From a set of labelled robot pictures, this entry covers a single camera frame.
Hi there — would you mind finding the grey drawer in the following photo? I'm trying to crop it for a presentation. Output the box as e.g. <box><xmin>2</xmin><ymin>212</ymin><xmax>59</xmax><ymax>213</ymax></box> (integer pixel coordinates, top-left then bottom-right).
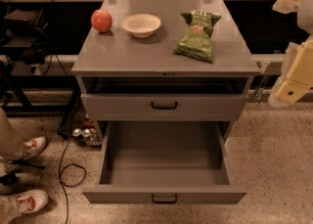
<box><xmin>83</xmin><ymin>121</ymin><xmax>246</xmax><ymax>204</ymax></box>
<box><xmin>81</xmin><ymin>94</ymin><xmax>247</xmax><ymax>121</ymax></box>

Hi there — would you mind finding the grey drawer cabinet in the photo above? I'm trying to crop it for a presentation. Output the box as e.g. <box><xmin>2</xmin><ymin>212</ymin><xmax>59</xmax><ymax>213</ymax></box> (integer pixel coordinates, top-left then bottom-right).
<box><xmin>72</xmin><ymin>0</ymin><xmax>259</xmax><ymax>136</ymax></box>

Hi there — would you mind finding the grey middle drawer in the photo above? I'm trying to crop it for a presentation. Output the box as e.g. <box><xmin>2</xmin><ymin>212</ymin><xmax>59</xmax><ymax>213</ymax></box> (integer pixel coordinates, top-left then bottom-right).
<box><xmin>81</xmin><ymin>94</ymin><xmax>247</xmax><ymax>121</ymax></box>

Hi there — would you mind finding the black wire basket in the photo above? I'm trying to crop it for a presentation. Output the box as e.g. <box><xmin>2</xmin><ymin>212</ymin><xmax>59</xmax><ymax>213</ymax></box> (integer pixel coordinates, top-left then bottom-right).
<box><xmin>58</xmin><ymin>98</ymin><xmax>102</xmax><ymax>147</ymax></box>

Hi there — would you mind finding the white paper bowl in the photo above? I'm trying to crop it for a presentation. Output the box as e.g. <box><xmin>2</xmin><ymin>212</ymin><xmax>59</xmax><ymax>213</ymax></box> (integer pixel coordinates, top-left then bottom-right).
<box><xmin>122</xmin><ymin>14</ymin><xmax>161</xmax><ymax>38</ymax></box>

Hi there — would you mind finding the white red sneaker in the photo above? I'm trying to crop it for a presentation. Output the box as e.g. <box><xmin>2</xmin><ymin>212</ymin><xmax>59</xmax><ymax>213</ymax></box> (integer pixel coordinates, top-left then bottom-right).
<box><xmin>6</xmin><ymin>135</ymin><xmax>49</xmax><ymax>173</ymax></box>
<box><xmin>14</xmin><ymin>190</ymin><xmax>49</xmax><ymax>216</ymax></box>

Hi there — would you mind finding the black floor cable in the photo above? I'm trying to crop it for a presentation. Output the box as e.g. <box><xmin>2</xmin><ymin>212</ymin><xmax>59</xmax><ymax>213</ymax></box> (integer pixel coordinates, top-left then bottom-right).
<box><xmin>58</xmin><ymin>138</ymin><xmax>88</xmax><ymax>224</ymax></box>

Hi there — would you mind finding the red apple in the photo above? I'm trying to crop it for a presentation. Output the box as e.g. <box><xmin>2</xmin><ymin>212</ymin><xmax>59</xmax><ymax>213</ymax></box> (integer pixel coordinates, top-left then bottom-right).
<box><xmin>91</xmin><ymin>10</ymin><xmax>112</xmax><ymax>32</ymax></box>

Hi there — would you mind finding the khaki trouser leg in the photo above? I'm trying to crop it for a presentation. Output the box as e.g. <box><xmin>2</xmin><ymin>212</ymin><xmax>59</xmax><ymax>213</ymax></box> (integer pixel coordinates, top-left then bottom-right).
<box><xmin>0</xmin><ymin>109</ymin><xmax>26</xmax><ymax>159</ymax></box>

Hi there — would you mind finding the upper white red sneaker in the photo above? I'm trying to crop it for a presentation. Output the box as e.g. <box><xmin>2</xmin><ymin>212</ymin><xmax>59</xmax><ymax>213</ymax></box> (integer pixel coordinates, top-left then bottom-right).
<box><xmin>6</xmin><ymin>135</ymin><xmax>49</xmax><ymax>173</ymax></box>

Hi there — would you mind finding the lower white red sneaker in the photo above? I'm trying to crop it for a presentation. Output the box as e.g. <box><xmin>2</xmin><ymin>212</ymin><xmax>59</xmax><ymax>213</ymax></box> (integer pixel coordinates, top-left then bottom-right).
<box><xmin>14</xmin><ymin>190</ymin><xmax>49</xmax><ymax>216</ymax></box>

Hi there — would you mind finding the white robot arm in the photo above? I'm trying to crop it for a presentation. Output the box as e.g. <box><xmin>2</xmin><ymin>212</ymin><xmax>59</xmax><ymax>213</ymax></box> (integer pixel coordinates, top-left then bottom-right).
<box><xmin>268</xmin><ymin>0</ymin><xmax>313</xmax><ymax>108</ymax></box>

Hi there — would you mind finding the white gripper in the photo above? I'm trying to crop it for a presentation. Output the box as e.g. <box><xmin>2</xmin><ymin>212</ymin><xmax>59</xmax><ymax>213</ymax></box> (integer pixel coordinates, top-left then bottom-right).
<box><xmin>268</xmin><ymin>36</ymin><xmax>313</xmax><ymax>108</ymax></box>

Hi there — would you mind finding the grey bottom drawer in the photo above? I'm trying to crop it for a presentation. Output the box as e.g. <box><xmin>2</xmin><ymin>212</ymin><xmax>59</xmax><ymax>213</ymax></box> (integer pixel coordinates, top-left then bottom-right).
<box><xmin>83</xmin><ymin>121</ymin><xmax>246</xmax><ymax>204</ymax></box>

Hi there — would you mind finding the green chip bag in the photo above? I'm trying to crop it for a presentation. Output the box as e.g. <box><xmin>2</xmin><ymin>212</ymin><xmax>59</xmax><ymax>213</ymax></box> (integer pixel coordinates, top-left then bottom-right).
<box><xmin>173</xmin><ymin>10</ymin><xmax>221</xmax><ymax>63</ymax></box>

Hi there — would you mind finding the silver can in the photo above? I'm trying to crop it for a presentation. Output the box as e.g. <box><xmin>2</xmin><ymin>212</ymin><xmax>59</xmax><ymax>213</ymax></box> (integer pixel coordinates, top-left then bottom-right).
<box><xmin>82</xmin><ymin>128</ymin><xmax>92</xmax><ymax>138</ymax></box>
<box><xmin>72</xmin><ymin>128</ymin><xmax>82</xmax><ymax>137</ymax></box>

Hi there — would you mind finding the black equipment on left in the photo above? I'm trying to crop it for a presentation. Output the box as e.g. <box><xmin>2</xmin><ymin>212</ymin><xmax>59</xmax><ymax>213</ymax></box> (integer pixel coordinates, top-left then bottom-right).
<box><xmin>1</xmin><ymin>5</ymin><xmax>49</xmax><ymax>66</ymax></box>

